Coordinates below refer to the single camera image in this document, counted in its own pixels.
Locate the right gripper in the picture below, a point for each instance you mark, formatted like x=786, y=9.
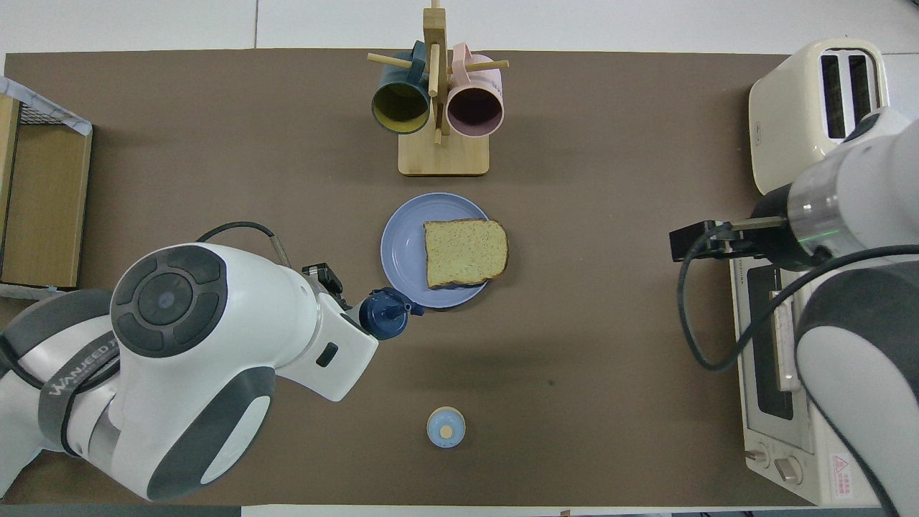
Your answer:
x=775, y=230

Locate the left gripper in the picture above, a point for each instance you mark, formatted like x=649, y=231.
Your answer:
x=324, y=277

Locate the dark blue seasoning bottle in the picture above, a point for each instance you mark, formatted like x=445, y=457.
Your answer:
x=384, y=316

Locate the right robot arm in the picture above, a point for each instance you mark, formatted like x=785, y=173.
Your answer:
x=861, y=388

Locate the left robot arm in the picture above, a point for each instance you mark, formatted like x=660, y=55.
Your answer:
x=215, y=373

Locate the blue plate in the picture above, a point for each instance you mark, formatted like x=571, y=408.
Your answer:
x=402, y=244

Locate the slice of bread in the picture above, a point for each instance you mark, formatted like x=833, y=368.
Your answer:
x=465, y=253

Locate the cream toaster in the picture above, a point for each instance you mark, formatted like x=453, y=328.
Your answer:
x=786, y=122

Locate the wooden mug tree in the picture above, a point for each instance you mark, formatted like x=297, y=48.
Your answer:
x=444, y=154

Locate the dark teal mug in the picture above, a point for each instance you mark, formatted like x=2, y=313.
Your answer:
x=400, y=108

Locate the light blue shaker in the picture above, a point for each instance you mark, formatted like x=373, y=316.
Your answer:
x=446, y=428

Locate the white toaster oven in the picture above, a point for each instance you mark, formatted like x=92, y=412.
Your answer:
x=764, y=452

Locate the pink mug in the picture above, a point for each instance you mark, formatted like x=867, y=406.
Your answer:
x=474, y=111

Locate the wooden crate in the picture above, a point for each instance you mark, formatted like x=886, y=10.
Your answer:
x=47, y=208

